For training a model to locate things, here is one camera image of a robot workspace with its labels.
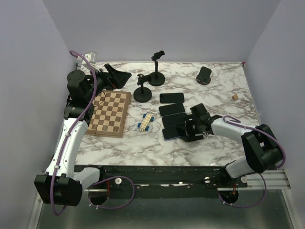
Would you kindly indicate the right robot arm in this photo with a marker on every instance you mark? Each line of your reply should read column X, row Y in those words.
column 261, row 148

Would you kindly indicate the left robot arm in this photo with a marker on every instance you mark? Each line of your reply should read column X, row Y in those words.
column 60, row 184

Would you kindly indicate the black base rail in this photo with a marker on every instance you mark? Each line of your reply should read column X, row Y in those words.
column 154, row 182

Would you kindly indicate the black phone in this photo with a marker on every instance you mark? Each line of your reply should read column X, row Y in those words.
column 173, row 132
column 171, row 98
column 174, row 120
column 171, row 109

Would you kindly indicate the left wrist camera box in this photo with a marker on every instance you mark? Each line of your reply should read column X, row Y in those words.
column 91, row 57

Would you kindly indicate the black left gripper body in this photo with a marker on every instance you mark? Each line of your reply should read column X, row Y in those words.
column 102, row 82

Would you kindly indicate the wooden chessboard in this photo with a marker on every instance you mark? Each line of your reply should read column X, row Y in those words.
column 110, row 113

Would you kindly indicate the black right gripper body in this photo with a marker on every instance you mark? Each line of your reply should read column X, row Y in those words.
column 196, row 122

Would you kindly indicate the black phone stand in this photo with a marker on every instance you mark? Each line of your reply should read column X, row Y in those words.
column 157, row 78
column 142, row 94

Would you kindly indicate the toy car with blue wheels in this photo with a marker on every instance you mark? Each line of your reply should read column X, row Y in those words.
column 147, row 118

